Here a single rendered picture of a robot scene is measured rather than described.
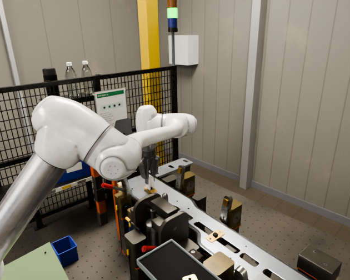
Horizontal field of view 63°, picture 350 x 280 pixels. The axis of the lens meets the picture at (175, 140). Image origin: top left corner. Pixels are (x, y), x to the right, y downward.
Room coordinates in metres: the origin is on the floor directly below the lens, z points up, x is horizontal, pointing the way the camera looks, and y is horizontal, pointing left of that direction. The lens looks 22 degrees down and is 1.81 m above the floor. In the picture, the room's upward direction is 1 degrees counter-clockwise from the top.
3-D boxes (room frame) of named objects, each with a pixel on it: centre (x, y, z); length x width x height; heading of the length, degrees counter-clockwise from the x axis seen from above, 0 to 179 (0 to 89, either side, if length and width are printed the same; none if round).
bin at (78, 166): (1.50, 0.61, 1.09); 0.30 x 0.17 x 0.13; 123
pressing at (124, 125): (1.54, 0.29, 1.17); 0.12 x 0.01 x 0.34; 129
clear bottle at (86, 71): (1.82, 0.54, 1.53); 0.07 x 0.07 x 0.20
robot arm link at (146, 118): (1.32, 0.12, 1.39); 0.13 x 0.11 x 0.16; 87
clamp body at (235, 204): (1.13, -0.27, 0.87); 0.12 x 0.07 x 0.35; 129
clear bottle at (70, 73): (1.76, 0.62, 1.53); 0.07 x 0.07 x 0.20
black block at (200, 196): (1.29, -0.13, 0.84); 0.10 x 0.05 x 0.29; 129
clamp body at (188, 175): (1.42, -0.07, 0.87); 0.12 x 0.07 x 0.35; 129
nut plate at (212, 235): (0.96, -0.16, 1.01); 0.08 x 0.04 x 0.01; 129
